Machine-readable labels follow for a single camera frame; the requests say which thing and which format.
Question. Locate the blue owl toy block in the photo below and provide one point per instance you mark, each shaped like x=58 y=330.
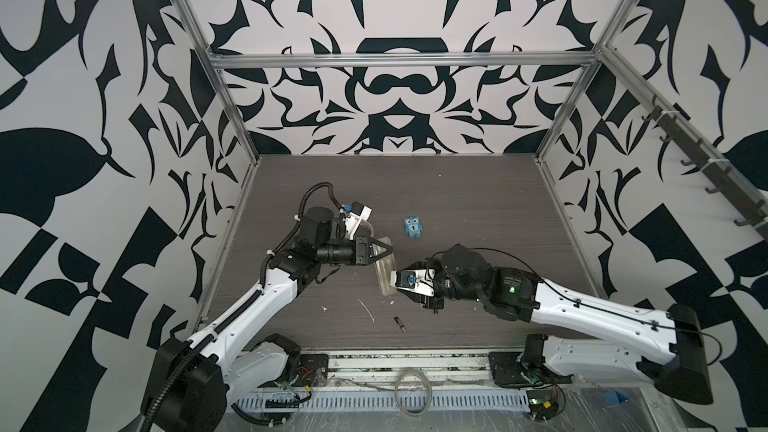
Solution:
x=413 y=227

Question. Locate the white remote control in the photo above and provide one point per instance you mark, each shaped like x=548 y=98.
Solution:
x=384 y=278

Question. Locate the white slotted cable duct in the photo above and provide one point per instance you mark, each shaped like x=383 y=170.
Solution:
x=377 y=401

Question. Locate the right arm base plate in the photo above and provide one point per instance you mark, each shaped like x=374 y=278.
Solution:
x=522 y=370

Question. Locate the black wall hook rack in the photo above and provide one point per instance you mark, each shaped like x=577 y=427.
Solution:
x=701 y=156

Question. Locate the roll of clear tape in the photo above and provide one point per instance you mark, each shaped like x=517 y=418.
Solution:
x=365 y=229

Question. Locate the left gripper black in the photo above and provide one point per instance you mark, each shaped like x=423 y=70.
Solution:
x=360 y=250

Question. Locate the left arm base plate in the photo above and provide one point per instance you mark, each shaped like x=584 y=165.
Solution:
x=306 y=369

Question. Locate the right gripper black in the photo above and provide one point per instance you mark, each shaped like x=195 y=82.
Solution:
x=441 y=264

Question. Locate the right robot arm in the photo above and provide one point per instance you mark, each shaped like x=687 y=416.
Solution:
x=670 y=343

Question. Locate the small electronics board green LED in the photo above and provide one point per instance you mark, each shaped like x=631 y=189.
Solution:
x=544 y=406

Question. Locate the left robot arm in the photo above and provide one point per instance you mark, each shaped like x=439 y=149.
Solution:
x=195 y=381

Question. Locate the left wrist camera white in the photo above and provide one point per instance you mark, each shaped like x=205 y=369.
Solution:
x=353 y=216

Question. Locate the blue tape piece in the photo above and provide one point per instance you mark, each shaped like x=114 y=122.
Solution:
x=614 y=398

